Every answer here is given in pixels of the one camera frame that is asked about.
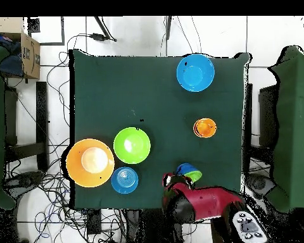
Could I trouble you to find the dark blue bowl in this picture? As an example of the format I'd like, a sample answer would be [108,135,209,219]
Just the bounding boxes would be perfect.
[175,163,200,177]

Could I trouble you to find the small green ribbed bowl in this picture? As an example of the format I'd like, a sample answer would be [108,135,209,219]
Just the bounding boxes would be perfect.
[184,170,203,185]

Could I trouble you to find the orange ribbed plastic cup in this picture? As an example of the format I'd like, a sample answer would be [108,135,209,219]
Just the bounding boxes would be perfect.
[193,117,218,139]

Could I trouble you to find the large light blue bowl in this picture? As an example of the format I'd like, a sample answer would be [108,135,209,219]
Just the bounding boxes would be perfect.
[176,53,215,92]

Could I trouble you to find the small light blue bowl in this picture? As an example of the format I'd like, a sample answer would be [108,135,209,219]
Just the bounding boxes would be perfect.
[110,166,139,195]

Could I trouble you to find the large green bowl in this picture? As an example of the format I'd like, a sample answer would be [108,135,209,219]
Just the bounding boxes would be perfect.
[113,127,152,165]

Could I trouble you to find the large yellow bowl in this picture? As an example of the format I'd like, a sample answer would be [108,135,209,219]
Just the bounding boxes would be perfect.
[66,138,115,189]

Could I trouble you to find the dark green tablecloth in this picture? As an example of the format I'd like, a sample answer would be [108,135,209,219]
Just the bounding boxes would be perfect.
[69,49,251,210]

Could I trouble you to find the black power adapter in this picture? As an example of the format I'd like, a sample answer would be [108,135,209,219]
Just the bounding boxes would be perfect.
[89,32,117,42]

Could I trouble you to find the cardboard box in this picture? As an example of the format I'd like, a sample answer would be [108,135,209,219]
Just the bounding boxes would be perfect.
[0,16,41,80]

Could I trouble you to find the dark blue bag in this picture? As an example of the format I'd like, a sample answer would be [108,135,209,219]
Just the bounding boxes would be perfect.
[0,30,25,78]

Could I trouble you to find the tangled floor cables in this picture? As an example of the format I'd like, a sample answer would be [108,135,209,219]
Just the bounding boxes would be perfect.
[4,34,127,243]

